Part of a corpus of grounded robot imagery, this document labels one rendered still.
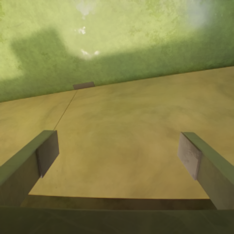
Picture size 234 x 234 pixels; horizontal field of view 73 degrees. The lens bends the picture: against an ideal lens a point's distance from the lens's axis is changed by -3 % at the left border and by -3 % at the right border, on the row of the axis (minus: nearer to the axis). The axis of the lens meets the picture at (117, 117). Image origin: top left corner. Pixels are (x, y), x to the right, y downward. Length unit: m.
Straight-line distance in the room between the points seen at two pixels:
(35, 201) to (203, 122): 0.56
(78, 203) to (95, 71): 0.73
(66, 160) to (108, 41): 0.62
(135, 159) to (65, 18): 0.75
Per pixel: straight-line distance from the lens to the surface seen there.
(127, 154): 0.50
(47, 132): 0.17
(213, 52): 0.99
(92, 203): 0.46
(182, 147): 0.17
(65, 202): 0.49
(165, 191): 0.43
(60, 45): 1.00
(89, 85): 1.03
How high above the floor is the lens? 0.87
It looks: 49 degrees down
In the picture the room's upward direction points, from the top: 169 degrees counter-clockwise
